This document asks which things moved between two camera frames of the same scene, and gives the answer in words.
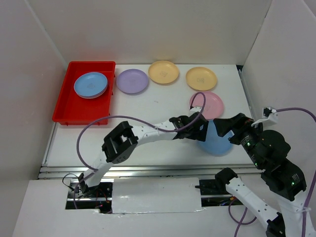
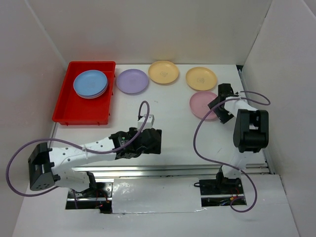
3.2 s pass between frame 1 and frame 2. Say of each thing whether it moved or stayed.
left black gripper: moved
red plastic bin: stayed
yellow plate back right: stayed
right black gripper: moved
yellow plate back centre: stayed
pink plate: stayed
